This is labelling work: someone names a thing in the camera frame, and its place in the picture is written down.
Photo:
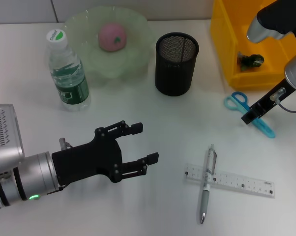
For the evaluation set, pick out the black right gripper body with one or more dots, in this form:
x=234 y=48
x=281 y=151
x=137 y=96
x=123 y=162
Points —
x=273 y=98

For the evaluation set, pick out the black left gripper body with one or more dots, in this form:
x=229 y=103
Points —
x=86 y=161

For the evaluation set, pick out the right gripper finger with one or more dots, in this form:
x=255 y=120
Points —
x=247 y=120
x=260 y=112

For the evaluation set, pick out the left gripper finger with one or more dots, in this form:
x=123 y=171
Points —
x=137 y=128
x=151 y=158

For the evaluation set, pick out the blue scissors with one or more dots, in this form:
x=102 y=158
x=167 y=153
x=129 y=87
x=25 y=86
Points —
x=266 y=129

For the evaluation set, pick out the green plastic wrapper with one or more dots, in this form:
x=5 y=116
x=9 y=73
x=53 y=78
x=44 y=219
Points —
x=251 y=61

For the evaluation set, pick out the silver ballpoint pen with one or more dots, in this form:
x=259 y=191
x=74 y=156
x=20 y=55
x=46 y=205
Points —
x=207 y=177

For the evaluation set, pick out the clear plastic water bottle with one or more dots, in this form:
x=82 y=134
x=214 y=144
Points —
x=71 y=88

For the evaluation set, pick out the pink toy peach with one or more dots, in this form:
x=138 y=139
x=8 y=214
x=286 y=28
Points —
x=111 y=37

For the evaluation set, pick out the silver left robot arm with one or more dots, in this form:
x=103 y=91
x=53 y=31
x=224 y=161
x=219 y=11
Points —
x=27 y=177

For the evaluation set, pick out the clear plastic ruler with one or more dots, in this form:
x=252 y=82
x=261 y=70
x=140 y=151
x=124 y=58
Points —
x=241 y=184

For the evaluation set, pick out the black mesh pen holder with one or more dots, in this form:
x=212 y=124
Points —
x=173 y=73

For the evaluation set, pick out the translucent green fruit plate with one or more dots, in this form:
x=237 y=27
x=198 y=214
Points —
x=133 y=56

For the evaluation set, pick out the yellow plastic bin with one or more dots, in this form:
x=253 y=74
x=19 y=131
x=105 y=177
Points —
x=226 y=49

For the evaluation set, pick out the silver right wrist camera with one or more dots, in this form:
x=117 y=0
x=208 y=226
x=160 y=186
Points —
x=273 y=17

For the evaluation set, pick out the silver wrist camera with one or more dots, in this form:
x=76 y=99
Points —
x=3 y=135
x=273 y=17

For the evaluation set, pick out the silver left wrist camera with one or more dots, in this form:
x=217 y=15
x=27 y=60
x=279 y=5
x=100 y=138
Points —
x=3 y=135

